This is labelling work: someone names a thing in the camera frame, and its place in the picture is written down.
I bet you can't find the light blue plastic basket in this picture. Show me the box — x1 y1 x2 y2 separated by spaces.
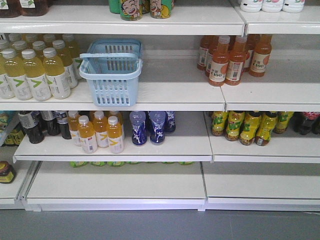
79 38 143 107

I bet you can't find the blue sports drink bottle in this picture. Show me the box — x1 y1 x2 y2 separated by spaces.
129 111 147 146
148 111 166 144

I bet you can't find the orange juice bottle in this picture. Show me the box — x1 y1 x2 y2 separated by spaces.
68 110 81 147
93 110 109 148
107 115 124 154
77 115 98 154

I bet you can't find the white centre shelf unit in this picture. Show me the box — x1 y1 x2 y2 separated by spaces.
0 4 248 212

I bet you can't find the white shelf unit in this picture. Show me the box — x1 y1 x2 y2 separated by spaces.
0 4 248 212
202 0 320 212

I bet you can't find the yellow lemon tea bottle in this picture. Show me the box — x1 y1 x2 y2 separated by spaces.
255 111 278 146
225 110 245 141
211 111 229 136
239 111 262 146

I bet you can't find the orange C100 drink bottle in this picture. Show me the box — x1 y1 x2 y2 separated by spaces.
208 35 230 87
249 34 272 77
225 35 248 86
197 35 213 71

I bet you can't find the dark tea bottle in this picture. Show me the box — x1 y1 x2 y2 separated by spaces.
55 110 72 140
18 110 45 144
40 110 61 136

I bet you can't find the pale yellow juice bottle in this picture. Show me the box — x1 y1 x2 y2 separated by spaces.
43 47 71 100
21 49 52 101
0 52 15 99
52 39 78 89

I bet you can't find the green cartoon drink can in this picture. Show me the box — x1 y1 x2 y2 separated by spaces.
119 0 142 21
150 0 172 19

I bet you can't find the white right shelf unit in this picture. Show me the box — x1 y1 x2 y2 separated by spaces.
202 0 320 212

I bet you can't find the black cola plastic bottle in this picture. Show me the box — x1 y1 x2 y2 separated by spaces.
293 111 320 136

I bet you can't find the white peach drink bottle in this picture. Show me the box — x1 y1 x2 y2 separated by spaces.
282 0 305 13
261 0 284 13
240 0 263 13

